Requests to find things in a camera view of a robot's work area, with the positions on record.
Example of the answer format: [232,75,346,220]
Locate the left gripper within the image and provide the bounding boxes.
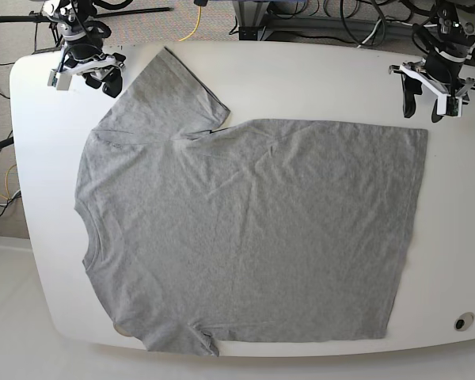
[389,49,475,122]

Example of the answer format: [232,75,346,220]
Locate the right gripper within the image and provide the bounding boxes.
[57,42,126,98]

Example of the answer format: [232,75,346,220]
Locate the grey T-shirt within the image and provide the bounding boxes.
[74,49,428,356]

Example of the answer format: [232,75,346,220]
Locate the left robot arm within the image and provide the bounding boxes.
[389,1,475,123]

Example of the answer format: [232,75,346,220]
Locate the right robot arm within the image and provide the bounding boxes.
[42,1,131,98]

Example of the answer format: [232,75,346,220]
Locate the black tripod stand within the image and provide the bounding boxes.
[0,0,173,48]

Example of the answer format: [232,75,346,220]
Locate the right table grommet hole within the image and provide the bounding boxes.
[454,312,475,332]

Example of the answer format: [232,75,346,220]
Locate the table grommet hole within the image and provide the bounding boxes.
[454,312,475,332]
[113,323,131,337]

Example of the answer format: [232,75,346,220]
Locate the left table grommet hole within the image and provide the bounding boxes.
[113,323,131,337]

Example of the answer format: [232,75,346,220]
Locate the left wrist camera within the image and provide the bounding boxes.
[439,94,469,117]

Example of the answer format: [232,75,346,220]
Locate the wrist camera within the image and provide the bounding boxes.
[47,70,72,91]
[439,94,469,117]

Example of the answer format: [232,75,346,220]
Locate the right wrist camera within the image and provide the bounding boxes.
[47,70,72,91]

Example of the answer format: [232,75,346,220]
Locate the white cable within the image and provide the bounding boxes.
[355,17,416,48]

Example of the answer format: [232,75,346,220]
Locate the yellow cable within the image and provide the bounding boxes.
[178,6,203,43]

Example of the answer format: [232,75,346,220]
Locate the grey aluminium frame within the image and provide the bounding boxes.
[232,1,411,46]

